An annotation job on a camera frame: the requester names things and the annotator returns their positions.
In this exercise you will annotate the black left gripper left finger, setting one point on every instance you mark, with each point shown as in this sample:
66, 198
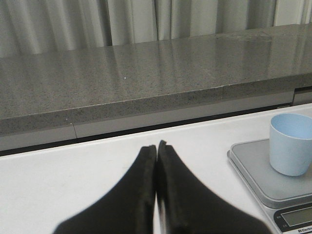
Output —
128, 208

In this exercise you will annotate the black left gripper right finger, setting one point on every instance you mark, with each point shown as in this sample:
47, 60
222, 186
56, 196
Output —
187, 206

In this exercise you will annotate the light blue plastic cup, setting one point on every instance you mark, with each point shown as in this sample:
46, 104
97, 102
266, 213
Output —
290, 143

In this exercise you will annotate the silver electronic kitchen scale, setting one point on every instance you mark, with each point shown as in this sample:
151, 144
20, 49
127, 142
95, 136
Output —
285, 200

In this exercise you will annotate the grey stone counter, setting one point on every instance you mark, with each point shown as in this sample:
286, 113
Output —
68, 96

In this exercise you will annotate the grey curtain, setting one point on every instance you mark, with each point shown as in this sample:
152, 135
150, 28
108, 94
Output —
40, 26

